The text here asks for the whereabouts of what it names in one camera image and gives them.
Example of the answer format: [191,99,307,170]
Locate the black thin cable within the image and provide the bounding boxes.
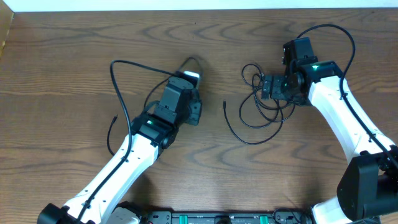
[223,63,296,146]
[106,56,205,156]

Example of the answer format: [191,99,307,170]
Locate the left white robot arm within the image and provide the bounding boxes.
[37,72,201,223]

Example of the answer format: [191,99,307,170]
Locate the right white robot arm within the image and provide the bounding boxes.
[262,37,397,223]

